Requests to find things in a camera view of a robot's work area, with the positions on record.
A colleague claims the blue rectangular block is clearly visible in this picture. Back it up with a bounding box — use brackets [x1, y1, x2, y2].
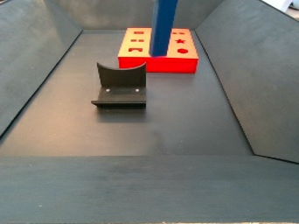
[150, 0, 178, 57]

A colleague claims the red shape-sorting board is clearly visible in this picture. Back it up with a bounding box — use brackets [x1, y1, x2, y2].
[118, 28, 199, 74]

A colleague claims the black curved holder stand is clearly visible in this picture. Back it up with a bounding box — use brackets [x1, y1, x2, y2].
[91, 64, 147, 108]

